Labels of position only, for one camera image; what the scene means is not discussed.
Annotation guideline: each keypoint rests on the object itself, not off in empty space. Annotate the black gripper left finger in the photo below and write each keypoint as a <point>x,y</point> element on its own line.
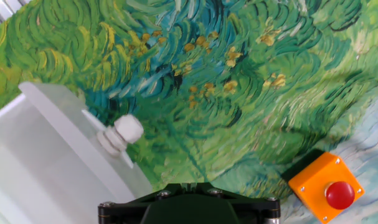
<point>129,211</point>

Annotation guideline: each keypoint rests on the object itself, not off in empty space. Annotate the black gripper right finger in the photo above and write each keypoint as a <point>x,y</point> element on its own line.
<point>257,210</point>

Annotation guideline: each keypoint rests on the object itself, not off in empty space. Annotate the white plastic enclosure box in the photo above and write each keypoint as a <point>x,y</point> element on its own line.
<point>51,155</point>

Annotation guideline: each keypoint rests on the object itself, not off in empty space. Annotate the orange box with red button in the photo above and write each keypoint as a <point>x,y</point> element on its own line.
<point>316,180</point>

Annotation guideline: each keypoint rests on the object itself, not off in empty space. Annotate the green painted landscape tablecloth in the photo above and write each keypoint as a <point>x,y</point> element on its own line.
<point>223,93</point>

